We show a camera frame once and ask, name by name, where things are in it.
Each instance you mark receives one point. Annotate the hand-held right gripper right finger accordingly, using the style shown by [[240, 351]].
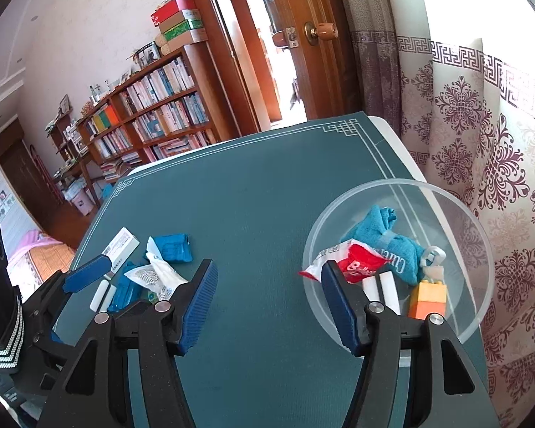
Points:
[[339, 316]]

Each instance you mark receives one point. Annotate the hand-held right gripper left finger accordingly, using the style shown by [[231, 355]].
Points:
[[200, 307]]

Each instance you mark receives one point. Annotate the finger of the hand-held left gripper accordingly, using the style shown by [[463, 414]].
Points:
[[57, 337], [87, 273]]

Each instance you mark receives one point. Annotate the red snack packet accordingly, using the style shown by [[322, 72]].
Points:
[[361, 267]]

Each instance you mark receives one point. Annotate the clear plastic bowl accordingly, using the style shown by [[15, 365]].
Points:
[[463, 249]]

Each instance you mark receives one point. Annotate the white foam block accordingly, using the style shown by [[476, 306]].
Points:
[[385, 290], [100, 296]]

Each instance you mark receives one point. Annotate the small blue packet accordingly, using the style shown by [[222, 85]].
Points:
[[125, 294]]

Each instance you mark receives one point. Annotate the white plastic wrapper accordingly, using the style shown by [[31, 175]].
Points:
[[169, 276]]

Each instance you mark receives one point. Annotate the white carton box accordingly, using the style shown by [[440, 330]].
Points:
[[122, 243]]

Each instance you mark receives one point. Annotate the bed with pink blanket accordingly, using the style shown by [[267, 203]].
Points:
[[40, 254]]

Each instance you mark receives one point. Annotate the clear printed wrapper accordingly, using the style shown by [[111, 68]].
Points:
[[140, 274]]

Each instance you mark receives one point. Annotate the pink storage box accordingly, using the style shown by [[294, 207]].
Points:
[[81, 198]]

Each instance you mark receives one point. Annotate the orange toy brick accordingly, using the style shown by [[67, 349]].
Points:
[[428, 301]]

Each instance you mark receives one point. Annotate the teal cloth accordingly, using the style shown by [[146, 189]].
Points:
[[383, 232]]

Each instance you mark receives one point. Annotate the white plastic clip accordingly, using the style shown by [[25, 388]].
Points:
[[433, 267]]

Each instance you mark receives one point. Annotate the dark green table mat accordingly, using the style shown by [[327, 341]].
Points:
[[258, 214]]

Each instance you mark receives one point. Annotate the pile of books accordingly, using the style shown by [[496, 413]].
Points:
[[118, 167]]

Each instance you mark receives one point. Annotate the wooden wardrobe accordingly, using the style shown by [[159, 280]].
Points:
[[26, 169]]

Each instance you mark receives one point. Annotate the small wooden shelf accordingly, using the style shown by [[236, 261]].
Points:
[[67, 151]]

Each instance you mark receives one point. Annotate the rows of books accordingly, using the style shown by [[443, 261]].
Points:
[[160, 82]]

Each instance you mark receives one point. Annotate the white floral curtain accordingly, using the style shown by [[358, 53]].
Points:
[[495, 165]]

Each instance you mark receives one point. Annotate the wooden bookcase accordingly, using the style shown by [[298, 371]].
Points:
[[196, 71]]

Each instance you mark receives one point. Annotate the wooden door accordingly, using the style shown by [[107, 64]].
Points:
[[321, 80]]

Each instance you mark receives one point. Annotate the grey patterned curtain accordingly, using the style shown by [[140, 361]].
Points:
[[374, 76]]

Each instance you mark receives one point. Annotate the beige box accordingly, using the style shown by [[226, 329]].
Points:
[[183, 41]]

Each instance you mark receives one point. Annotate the green box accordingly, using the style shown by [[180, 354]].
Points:
[[180, 26]]

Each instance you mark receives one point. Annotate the red box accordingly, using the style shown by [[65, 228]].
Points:
[[174, 11]]

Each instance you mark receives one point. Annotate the brown door knob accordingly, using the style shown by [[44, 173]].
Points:
[[323, 32]]

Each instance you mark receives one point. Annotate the photo frame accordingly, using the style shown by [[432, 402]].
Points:
[[148, 52]]

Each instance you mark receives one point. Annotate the wooden door frame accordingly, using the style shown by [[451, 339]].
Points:
[[232, 53]]

